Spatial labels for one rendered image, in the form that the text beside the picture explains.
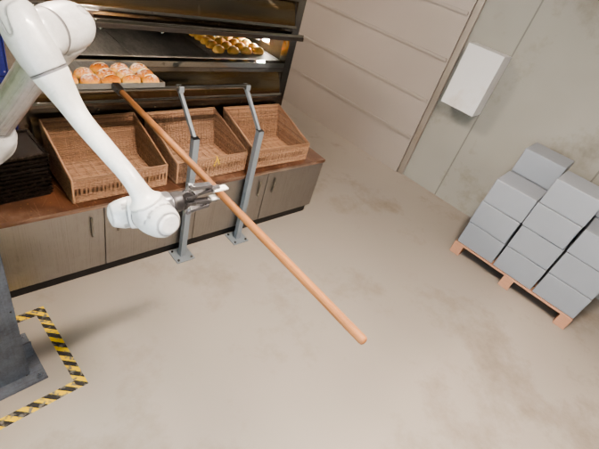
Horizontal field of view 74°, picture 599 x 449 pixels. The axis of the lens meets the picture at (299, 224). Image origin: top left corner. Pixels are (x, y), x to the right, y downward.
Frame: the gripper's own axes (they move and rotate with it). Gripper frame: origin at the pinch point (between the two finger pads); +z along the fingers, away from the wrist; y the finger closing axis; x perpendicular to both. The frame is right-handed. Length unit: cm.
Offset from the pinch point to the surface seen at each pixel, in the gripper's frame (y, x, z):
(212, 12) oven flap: -31, -137, 76
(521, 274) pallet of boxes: 96, 81, 274
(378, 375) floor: 119, 68, 96
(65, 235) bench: 79, -85, -33
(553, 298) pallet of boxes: 99, 111, 277
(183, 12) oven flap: -29, -137, 56
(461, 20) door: -57, -109, 341
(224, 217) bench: 97, -84, 74
